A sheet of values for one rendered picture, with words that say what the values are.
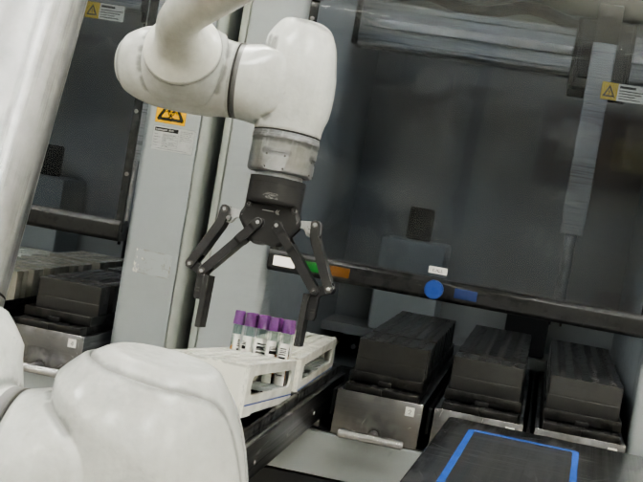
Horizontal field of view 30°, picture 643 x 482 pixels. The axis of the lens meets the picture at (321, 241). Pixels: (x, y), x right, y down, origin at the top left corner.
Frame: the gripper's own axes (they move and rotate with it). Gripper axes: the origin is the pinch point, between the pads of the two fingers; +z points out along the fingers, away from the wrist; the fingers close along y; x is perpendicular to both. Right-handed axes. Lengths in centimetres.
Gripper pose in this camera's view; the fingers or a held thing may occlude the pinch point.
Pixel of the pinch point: (250, 328)
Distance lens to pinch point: 159.4
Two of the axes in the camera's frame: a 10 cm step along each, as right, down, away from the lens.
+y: 9.7, 1.7, -1.8
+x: 1.7, 0.7, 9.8
